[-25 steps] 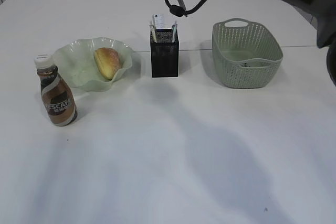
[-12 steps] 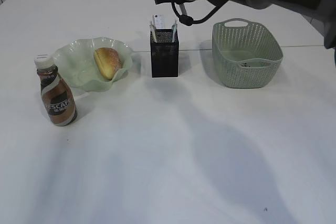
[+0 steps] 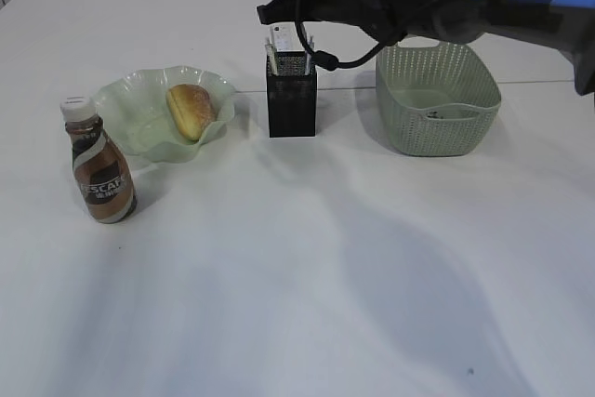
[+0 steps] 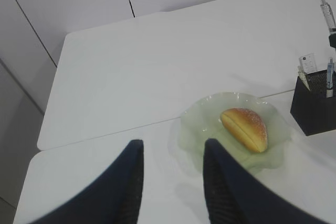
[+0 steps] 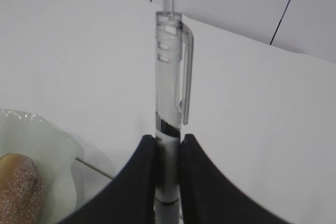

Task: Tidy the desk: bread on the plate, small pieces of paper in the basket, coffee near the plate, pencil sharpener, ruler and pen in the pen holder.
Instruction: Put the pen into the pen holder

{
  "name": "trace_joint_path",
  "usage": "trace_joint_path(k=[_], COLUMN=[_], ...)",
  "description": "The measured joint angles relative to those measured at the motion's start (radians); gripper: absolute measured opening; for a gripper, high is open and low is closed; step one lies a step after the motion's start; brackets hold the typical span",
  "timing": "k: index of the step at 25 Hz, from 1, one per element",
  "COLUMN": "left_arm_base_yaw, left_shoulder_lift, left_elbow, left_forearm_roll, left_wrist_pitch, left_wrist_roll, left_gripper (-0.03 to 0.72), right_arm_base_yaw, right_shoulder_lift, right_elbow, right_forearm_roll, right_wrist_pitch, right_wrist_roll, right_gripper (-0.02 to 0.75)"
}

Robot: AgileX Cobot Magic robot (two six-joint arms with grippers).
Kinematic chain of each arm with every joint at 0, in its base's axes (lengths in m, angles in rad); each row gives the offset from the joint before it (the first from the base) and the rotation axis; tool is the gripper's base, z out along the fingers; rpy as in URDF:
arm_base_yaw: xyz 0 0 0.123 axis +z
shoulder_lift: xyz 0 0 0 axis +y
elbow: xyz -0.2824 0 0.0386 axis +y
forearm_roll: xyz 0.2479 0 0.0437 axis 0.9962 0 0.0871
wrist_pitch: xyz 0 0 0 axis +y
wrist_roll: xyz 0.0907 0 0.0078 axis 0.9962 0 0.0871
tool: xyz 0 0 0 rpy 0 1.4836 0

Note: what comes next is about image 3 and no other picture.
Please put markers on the cream grip ballpoint pen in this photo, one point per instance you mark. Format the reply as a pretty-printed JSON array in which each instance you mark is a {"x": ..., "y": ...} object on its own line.
[{"x": 272, "y": 56}]

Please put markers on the sugared bread roll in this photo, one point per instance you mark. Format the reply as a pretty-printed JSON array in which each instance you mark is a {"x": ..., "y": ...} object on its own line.
[{"x": 191, "y": 109}]

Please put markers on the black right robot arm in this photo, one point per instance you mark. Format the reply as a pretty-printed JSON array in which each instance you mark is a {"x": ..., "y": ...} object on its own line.
[{"x": 564, "y": 25}]

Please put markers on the brown Nescafe coffee bottle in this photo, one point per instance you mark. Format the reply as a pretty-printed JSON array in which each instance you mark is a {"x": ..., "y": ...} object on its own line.
[{"x": 100, "y": 170}]

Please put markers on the green wavy glass plate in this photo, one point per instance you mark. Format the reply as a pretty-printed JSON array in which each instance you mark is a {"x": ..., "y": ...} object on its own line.
[{"x": 137, "y": 118}]

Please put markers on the clear plastic ruler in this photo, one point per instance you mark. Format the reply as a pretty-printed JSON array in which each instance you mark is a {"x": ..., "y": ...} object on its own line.
[{"x": 283, "y": 37}]

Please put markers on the black mesh pen holder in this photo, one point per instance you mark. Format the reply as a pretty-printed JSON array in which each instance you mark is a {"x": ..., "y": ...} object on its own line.
[{"x": 291, "y": 96}]

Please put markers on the colourful paper piece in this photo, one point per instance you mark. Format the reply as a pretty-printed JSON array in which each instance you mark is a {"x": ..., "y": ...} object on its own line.
[{"x": 439, "y": 115}]

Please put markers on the green woven plastic basket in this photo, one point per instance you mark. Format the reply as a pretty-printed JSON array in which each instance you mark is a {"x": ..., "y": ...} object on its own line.
[{"x": 410, "y": 81}]

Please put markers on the blue grip ballpoint pen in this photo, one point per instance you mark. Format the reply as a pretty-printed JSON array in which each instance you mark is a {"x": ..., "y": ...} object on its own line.
[{"x": 308, "y": 55}]

